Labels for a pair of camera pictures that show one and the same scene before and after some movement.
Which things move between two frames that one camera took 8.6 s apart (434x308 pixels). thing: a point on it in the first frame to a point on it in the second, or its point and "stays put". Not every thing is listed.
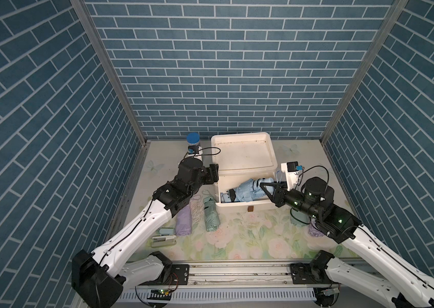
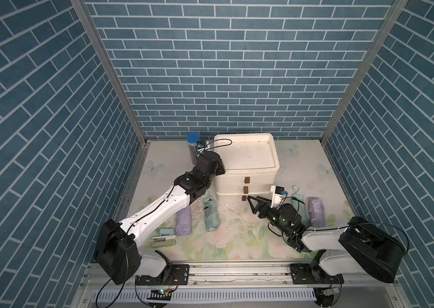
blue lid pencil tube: [193, 138] stays put
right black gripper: [278, 193] to [266, 203]
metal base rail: [222, 276] stays put
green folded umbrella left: [212, 217] stays put
